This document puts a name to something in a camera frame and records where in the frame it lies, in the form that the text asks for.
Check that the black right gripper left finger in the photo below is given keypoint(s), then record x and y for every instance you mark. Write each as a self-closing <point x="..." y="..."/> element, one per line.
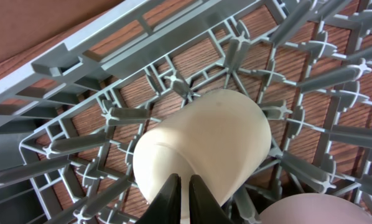
<point x="166" y="206"/>

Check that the grey dishwasher rack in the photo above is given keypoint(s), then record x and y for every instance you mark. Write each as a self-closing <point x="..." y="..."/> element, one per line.
<point x="78" y="109"/>

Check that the small pink bowl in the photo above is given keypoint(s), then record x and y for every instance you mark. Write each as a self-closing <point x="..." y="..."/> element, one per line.
<point x="314" y="208"/>

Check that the cream cup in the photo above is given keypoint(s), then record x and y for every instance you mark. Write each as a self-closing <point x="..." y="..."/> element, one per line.
<point x="222" y="136"/>

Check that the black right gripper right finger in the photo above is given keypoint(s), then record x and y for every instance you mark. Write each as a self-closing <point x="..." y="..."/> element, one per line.
<point x="203" y="207"/>

